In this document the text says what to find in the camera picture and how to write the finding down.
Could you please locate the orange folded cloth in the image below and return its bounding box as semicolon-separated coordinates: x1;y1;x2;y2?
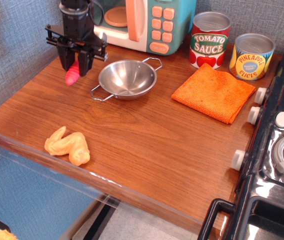
171;63;256;125

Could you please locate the red handled metal spoon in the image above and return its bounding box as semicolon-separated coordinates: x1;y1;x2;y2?
64;31;108;87

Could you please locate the white stove knob lower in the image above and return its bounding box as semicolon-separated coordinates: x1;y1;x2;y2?
231;149;246;171

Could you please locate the tomato sauce can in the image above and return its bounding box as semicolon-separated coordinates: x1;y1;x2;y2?
189;11;231;69

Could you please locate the white stove knob middle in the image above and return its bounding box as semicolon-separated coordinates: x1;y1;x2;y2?
247;106;261;125

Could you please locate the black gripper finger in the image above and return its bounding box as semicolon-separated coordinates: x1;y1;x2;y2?
57;42;75;71
77;50;94;77

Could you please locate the plastic chicken wing toy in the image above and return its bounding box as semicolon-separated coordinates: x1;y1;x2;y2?
44;126;91;166

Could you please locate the clear acrylic table guard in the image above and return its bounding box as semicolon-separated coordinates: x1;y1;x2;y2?
0;126;229;240

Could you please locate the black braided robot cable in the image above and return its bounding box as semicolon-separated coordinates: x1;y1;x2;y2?
88;0;105;27

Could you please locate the white stove knob upper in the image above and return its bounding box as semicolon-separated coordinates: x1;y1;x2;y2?
254;87;268;105

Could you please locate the silver metal pan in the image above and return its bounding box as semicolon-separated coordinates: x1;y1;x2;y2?
90;57;163;102

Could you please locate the black toy stove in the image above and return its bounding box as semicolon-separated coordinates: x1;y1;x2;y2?
199;54;284;240

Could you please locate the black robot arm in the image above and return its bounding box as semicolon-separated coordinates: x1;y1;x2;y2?
45;0;108;77

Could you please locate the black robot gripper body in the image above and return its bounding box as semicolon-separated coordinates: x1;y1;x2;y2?
45;2;108;58

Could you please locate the teal toy microwave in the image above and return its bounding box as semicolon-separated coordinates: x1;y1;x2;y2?
94;0;197;56

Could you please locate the white stove knob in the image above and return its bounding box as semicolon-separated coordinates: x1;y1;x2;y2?
231;149;246;171
247;106;261;125
254;87;268;105

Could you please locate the pineapple slices can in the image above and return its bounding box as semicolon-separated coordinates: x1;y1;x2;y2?
229;33;276;81

